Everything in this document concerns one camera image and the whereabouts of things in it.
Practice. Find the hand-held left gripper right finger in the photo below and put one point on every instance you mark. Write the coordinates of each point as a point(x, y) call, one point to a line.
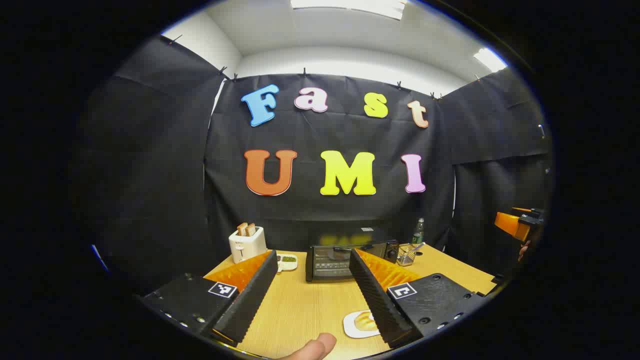
point(375, 300)

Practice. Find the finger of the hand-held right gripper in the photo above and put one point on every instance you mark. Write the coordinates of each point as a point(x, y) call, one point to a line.
point(510, 224)

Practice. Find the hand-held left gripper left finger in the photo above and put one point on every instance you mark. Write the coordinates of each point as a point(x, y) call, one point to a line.
point(250, 300)

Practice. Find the golden croissant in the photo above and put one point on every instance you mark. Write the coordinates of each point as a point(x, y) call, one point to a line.
point(365, 322)

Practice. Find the black electric oven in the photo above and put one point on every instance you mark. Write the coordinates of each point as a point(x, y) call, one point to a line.
point(330, 262)

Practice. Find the white plate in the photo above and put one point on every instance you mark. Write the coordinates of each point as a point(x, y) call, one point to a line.
point(350, 327)

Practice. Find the divided white snack dish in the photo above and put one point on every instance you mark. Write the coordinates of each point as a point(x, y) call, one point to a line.
point(287, 262)

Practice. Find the white toaster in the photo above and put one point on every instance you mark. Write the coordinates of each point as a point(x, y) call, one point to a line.
point(247, 246)

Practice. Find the striped spoon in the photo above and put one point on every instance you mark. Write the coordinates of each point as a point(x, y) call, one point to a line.
point(418, 246)

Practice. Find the toast slice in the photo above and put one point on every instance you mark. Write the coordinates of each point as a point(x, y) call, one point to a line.
point(242, 229)
point(250, 229)

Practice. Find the clear water bottle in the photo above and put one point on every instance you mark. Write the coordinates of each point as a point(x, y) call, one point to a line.
point(418, 232)

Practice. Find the small ceiling light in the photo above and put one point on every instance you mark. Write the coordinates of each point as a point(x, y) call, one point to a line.
point(490, 60)

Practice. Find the black backdrop cloth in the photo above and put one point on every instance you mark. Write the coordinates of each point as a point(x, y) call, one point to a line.
point(325, 135)

